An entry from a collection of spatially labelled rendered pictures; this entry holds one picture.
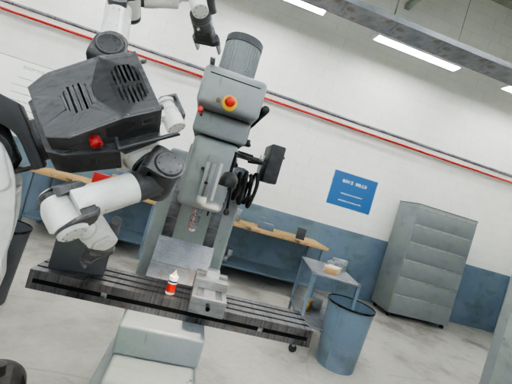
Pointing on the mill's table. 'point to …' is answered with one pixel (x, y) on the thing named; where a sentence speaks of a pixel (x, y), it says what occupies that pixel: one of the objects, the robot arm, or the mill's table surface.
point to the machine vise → (203, 296)
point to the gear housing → (222, 128)
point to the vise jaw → (211, 283)
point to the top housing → (225, 79)
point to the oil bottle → (171, 283)
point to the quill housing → (190, 180)
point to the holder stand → (67, 257)
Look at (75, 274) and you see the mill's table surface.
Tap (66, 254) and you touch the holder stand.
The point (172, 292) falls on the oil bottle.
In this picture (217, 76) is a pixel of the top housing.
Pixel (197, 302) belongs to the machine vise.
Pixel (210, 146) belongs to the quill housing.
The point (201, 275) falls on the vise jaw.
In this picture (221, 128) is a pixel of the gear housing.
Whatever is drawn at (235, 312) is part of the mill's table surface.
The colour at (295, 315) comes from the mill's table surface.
